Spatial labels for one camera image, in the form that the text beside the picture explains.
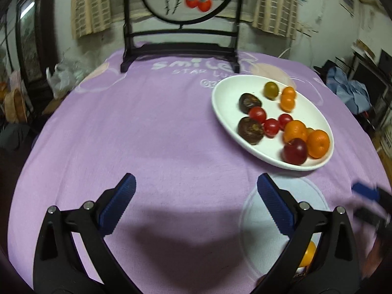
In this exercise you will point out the white oval plate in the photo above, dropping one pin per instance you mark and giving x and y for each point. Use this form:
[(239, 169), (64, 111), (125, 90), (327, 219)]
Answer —
[(225, 101)]

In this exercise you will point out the right beige checked curtain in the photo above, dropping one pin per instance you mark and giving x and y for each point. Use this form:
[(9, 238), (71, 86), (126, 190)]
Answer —
[(277, 17)]

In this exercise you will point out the framed persimmon painting screen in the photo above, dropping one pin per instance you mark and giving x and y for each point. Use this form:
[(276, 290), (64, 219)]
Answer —
[(183, 17)]

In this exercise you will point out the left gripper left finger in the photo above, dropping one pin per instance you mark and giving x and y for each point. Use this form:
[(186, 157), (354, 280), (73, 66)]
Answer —
[(95, 220)]

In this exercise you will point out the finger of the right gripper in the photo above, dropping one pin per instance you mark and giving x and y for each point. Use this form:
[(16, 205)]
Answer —
[(371, 218), (370, 193)]

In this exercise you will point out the dark brown water chestnut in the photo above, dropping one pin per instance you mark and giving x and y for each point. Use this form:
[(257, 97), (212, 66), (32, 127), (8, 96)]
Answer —
[(250, 130)]

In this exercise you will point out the purple tablecloth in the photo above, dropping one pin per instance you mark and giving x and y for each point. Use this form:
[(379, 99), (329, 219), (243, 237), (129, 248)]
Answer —
[(182, 231)]

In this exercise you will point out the small smooth orange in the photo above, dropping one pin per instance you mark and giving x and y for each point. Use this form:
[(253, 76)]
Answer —
[(287, 103)]

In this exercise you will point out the person's right hand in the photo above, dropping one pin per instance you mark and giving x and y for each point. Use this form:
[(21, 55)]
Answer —
[(373, 259)]

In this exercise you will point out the red cherry tomato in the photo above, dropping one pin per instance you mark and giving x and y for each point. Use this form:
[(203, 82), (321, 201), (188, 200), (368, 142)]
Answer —
[(271, 127), (283, 119), (258, 114)]

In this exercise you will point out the dark chestnut back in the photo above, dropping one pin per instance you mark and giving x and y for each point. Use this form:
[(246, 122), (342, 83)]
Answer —
[(248, 101)]

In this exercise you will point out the large front mandarin orange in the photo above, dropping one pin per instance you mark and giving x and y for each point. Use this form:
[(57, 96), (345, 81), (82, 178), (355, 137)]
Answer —
[(295, 129)]

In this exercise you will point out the beige checked curtain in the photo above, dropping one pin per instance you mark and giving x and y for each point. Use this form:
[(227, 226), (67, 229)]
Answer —
[(89, 17), (277, 17)]

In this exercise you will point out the left beige checked curtain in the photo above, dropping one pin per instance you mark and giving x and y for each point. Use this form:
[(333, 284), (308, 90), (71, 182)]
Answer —
[(89, 17)]

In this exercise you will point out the blue clothes pile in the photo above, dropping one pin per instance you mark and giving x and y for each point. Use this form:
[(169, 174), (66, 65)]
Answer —
[(351, 92)]

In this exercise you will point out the green jujube front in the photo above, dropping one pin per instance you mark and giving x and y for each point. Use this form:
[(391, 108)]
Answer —
[(309, 130)]

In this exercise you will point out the dark wooden cabinet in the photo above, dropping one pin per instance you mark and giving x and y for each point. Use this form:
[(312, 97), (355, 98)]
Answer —
[(36, 42)]

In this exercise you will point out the red cherry tomato back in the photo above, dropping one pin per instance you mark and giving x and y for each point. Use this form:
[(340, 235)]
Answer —
[(271, 127)]

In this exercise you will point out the yellow persimmon front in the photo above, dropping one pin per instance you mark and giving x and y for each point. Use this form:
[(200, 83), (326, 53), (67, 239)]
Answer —
[(308, 256)]

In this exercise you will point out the dark red plum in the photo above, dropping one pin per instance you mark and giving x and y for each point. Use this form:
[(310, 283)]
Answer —
[(295, 151)]

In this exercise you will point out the white plastic bag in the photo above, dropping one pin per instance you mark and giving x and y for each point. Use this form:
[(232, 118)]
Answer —
[(66, 76)]

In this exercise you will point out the green jujube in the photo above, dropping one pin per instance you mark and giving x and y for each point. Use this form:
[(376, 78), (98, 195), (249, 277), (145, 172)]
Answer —
[(271, 90), (309, 130)]

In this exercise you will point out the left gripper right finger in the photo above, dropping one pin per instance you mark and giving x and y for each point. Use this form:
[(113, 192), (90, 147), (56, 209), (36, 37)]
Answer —
[(293, 221)]

